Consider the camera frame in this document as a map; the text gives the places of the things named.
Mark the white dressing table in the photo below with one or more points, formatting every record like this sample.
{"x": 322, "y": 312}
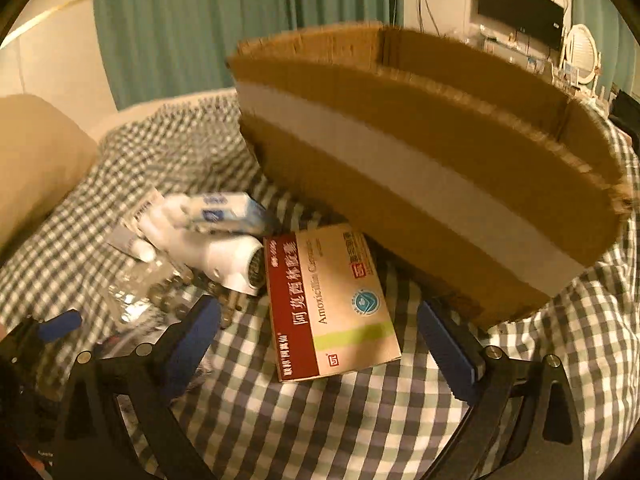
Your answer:
{"x": 585, "y": 90}

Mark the brown cardboard box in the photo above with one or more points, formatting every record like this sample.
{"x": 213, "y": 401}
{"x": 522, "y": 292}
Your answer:
{"x": 425, "y": 210}

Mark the white sachet with black label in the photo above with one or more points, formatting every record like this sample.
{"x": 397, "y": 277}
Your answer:
{"x": 147, "y": 210}

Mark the black chair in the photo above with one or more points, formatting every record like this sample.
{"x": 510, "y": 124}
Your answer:
{"x": 625, "y": 115}

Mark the cream pillow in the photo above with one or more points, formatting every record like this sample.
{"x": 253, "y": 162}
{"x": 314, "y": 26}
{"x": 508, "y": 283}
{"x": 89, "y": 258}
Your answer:
{"x": 35, "y": 160}

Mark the black flat screen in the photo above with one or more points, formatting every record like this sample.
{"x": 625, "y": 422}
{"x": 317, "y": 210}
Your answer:
{"x": 520, "y": 7}

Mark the cream bed sheet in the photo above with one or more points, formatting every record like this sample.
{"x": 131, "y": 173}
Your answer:
{"x": 150, "y": 107}

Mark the white oval mirror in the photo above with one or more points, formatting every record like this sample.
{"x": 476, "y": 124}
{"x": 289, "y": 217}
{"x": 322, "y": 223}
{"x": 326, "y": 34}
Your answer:
{"x": 582, "y": 52}

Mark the red and cream medicine box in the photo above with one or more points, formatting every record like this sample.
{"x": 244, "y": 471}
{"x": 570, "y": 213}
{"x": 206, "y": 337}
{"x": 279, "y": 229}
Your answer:
{"x": 340, "y": 310}

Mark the silver blister pack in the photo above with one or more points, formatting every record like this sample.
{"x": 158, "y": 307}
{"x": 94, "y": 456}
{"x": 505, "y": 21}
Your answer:
{"x": 125, "y": 242}

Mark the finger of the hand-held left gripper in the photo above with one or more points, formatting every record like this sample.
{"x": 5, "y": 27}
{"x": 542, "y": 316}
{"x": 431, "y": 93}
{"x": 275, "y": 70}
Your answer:
{"x": 60, "y": 326}

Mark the blue and white medicine box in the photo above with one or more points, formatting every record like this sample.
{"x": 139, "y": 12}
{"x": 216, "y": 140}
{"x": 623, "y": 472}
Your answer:
{"x": 225, "y": 212}

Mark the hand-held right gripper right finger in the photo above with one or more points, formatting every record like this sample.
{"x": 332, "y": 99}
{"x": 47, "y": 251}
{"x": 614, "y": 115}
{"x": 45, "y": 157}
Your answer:
{"x": 445, "y": 350}

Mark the checked blanket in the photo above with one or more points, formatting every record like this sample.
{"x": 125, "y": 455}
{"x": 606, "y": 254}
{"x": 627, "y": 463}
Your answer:
{"x": 350, "y": 425}

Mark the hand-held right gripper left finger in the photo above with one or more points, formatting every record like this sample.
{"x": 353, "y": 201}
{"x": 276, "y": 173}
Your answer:
{"x": 192, "y": 345}

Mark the clear capsule blister pack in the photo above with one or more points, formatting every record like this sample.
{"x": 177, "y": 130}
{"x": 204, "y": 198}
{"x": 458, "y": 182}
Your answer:
{"x": 165, "y": 295}

